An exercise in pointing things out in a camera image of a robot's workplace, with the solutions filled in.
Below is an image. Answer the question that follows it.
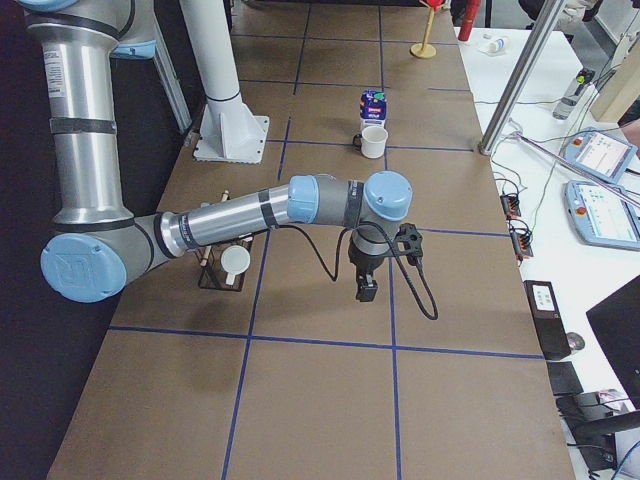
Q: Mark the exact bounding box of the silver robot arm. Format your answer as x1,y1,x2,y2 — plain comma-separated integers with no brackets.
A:
22,1,413,303

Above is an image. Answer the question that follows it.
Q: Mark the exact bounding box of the orange black connector board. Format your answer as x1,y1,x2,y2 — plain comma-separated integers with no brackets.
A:
496,178,521,219

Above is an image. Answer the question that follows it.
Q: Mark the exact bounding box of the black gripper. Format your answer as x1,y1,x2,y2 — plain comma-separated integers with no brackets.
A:
348,244,387,302

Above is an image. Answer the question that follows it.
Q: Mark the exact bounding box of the black box with label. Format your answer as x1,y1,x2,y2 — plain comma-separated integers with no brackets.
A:
523,280,571,361

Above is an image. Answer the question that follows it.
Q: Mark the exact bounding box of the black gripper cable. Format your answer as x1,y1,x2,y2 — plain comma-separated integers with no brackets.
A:
279,223,440,321

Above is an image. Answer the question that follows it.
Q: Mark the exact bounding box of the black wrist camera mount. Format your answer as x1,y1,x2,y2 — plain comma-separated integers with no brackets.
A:
394,223,423,267

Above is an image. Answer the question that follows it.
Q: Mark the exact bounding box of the lying plastic bottle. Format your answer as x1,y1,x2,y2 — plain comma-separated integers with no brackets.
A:
478,36,510,56

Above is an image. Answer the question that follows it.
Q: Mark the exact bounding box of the red bottle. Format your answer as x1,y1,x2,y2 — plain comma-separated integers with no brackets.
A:
458,0,482,42

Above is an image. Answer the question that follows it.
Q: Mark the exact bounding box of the lower teach pendant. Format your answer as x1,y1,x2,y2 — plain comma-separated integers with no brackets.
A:
564,181,639,251

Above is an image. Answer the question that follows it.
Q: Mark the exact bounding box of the wooden mug tree stand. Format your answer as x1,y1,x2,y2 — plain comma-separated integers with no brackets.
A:
410,0,444,59

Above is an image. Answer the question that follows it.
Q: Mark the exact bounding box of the teach pendant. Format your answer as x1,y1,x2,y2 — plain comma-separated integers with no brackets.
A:
564,181,639,251
562,129,637,184

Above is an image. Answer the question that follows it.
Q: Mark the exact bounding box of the black wire mug rack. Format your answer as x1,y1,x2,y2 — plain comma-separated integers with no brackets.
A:
197,188,253,293

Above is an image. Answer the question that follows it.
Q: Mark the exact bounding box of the blue white milk carton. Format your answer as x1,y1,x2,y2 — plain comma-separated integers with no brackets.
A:
359,89,387,130

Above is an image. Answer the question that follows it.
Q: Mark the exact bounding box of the white smiley face mug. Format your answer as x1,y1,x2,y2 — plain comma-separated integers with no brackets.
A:
352,125,388,159

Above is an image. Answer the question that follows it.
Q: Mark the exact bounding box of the clear water bottle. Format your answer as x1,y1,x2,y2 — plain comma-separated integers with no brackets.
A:
552,68,595,120

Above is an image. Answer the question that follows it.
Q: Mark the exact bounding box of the white ribbed HOME mug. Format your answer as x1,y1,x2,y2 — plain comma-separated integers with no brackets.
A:
220,245,251,286

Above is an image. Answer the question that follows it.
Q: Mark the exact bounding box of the upper teach pendant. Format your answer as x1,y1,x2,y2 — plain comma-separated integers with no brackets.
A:
562,129,637,184

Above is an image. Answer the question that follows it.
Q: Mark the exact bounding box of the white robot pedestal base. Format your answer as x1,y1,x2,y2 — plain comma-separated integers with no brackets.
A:
180,0,270,164

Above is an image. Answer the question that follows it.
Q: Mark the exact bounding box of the aluminium frame post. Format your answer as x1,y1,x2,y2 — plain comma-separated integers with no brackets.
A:
478,0,566,156

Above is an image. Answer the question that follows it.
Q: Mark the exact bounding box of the black monitor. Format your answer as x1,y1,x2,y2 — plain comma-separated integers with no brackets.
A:
587,277,640,408

